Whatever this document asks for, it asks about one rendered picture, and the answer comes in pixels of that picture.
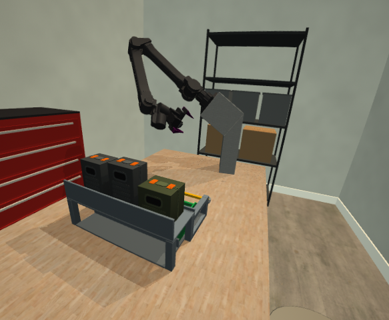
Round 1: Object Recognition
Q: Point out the grey metal shelf rack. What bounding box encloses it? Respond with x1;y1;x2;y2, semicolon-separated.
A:
63;179;211;271

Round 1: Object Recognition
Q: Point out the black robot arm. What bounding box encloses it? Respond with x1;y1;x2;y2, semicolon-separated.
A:
128;37;217;130

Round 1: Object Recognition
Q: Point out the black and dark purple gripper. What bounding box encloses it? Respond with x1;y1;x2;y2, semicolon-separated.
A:
168;107;194;133

